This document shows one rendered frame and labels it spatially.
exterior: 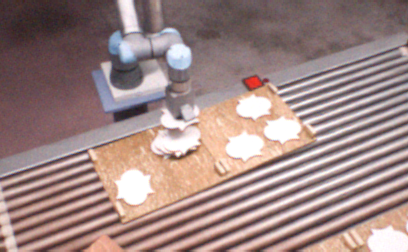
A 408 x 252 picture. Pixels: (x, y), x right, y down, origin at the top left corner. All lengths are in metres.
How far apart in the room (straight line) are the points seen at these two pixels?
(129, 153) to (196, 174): 0.27
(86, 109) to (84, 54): 0.57
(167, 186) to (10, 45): 2.49
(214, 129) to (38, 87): 1.91
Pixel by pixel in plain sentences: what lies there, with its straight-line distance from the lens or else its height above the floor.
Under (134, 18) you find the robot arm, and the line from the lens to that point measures 1.79.
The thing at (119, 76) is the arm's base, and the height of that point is 0.96.
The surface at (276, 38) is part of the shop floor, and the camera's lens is 4.04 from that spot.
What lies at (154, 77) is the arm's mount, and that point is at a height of 0.90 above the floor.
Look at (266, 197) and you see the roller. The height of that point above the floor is 0.92.
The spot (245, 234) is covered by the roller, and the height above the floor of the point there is 0.92.
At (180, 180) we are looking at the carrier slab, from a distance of 1.88.
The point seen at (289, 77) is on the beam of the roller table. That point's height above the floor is 0.91.
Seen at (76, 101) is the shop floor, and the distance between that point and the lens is 3.54.
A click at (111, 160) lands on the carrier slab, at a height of 0.94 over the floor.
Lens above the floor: 2.45
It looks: 48 degrees down
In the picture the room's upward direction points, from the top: 2 degrees clockwise
